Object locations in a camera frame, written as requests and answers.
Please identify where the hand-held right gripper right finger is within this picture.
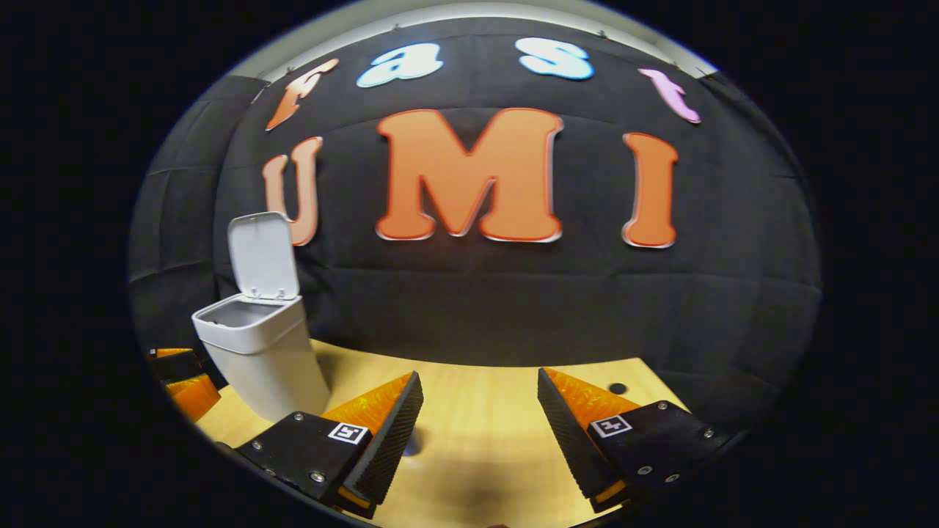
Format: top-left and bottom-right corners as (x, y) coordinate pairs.
(538, 367), (736, 514)

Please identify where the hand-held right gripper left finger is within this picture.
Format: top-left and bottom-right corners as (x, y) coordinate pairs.
(236, 371), (425, 520)

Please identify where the white desktop garbage bin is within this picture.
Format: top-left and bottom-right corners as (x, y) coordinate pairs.
(191, 211), (332, 424)

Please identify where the wooden desktop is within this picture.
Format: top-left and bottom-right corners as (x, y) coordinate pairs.
(197, 339), (690, 528)

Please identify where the black backdrop cloth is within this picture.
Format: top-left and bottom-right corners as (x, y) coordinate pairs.
(128, 18), (822, 435)

